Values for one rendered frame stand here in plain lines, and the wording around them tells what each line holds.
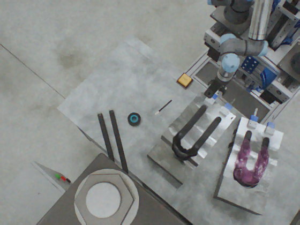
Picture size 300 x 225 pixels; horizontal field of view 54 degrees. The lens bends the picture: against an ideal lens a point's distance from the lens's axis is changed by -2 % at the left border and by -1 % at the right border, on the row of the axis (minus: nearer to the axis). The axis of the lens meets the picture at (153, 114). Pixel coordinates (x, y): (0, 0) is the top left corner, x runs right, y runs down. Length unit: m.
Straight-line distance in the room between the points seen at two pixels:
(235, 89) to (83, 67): 1.41
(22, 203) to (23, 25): 2.43
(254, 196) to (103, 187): 1.31
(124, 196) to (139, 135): 1.31
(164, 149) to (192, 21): 1.74
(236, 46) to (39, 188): 1.04
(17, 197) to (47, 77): 1.94
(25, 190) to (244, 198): 1.10
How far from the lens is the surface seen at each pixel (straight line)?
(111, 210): 0.51
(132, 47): 2.05
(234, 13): 1.88
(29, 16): 3.40
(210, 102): 1.79
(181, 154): 1.73
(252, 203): 1.74
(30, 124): 2.87
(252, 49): 1.50
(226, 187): 1.70
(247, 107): 2.62
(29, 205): 1.17
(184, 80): 1.91
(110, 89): 1.93
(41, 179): 1.16
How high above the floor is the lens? 2.56
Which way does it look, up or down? 72 degrees down
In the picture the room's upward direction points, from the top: 2 degrees clockwise
